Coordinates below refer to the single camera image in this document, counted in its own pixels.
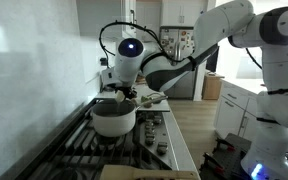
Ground black gas stovetop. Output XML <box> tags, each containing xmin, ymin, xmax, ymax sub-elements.
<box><xmin>15</xmin><ymin>109</ymin><xmax>177</xmax><ymax>180</ymax></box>

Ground wooden spatula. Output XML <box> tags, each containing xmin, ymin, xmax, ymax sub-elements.
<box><xmin>100</xmin><ymin>165</ymin><xmax>200</xmax><ymax>180</ymax></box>

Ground white cutting board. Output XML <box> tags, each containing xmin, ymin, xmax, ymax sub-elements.
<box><xmin>131</xmin><ymin>98</ymin><xmax>171</xmax><ymax>112</ymax></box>

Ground wooden side cabinet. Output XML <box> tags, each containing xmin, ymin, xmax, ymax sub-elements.
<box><xmin>202</xmin><ymin>73</ymin><xmax>223</xmax><ymax>100</ymax></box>

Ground green vegetable pieces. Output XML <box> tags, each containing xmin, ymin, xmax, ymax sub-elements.
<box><xmin>140</xmin><ymin>96</ymin><xmax>151</xmax><ymax>103</ymax></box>

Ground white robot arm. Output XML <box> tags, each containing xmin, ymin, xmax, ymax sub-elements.
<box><xmin>102</xmin><ymin>0</ymin><xmax>288</xmax><ymax>180</ymax></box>

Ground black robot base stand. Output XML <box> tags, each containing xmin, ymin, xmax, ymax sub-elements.
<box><xmin>198</xmin><ymin>133</ymin><xmax>288</xmax><ymax>180</ymax></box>

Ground white cooking pot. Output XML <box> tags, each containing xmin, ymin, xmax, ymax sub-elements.
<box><xmin>89</xmin><ymin>95</ymin><xmax>168</xmax><ymax>138</ymax></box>

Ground small white cup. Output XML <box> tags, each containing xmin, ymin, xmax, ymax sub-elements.
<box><xmin>115</xmin><ymin>90</ymin><xmax>125</xmax><ymax>103</ymax></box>

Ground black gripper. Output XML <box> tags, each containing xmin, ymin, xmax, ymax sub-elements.
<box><xmin>115</xmin><ymin>87</ymin><xmax>137</xmax><ymax>99</ymax></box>

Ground stainless steel refrigerator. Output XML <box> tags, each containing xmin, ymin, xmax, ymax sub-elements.
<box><xmin>160</xmin><ymin>26</ymin><xmax>197</xmax><ymax>100</ymax></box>

